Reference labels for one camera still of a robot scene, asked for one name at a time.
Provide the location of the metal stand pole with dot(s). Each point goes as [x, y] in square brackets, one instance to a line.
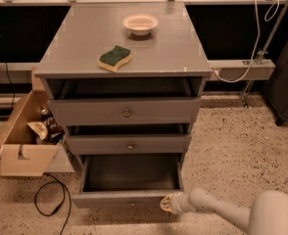
[260, 55]

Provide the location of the grey middle drawer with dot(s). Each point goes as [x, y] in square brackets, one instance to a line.
[129, 139]

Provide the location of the green yellow sponge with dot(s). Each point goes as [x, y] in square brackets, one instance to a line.
[114, 59]

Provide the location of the cardboard box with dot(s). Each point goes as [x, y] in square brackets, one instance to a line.
[21, 155]

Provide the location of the grey bottom drawer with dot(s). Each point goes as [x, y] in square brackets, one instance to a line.
[117, 180]

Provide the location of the dark grey cabinet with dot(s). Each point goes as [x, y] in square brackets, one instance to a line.
[276, 90]

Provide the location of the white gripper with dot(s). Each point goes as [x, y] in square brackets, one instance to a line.
[178, 202]

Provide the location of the grey drawer cabinet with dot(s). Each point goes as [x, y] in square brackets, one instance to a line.
[172, 49]

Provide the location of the grey top drawer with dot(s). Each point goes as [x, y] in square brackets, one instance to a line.
[101, 101]

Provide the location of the grey drawer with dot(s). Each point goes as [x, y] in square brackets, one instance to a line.
[129, 139]
[101, 101]
[117, 180]

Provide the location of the white bowl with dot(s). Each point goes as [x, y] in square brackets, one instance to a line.
[140, 24]

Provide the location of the trash items in box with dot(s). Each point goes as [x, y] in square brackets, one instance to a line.
[47, 131]

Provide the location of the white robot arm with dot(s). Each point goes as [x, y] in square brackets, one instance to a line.
[268, 214]

